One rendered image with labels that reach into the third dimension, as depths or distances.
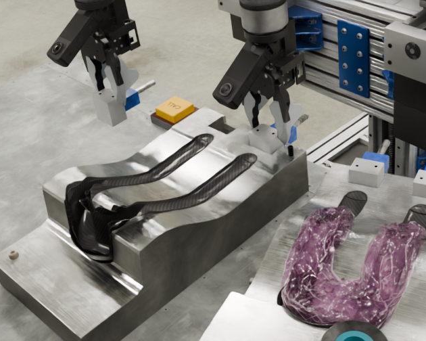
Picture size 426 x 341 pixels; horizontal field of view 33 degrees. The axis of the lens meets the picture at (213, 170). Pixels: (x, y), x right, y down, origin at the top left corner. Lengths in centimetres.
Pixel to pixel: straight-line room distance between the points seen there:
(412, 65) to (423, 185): 30
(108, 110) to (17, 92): 50
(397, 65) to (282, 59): 30
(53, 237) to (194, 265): 25
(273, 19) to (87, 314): 53
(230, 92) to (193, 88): 212
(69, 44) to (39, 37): 282
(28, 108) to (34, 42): 233
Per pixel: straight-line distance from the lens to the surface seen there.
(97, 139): 155
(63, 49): 129
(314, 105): 305
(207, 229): 113
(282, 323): 94
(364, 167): 123
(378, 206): 119
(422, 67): 139
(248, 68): 116
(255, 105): 125
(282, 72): 119
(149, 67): 352
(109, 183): 121
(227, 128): 138
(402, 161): 192
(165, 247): 108
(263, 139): 125
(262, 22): 114
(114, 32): 131
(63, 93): 176
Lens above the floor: 162
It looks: 36 degrees down
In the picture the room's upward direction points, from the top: 10 degrees counter-clockwise
